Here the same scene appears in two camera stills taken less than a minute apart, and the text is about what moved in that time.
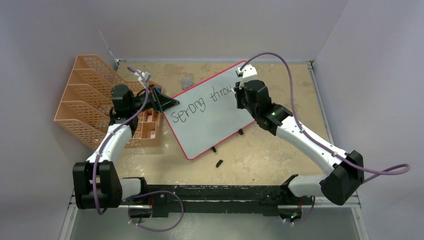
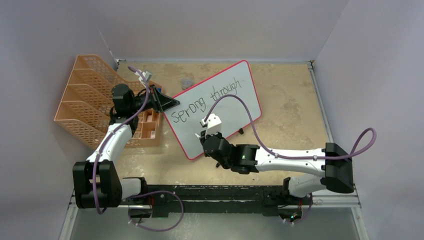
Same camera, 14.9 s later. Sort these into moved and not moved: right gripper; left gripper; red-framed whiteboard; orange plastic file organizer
Moved: right gripper
Not moved: left gripper; orange plastic file organizer; red-framed whiteboard
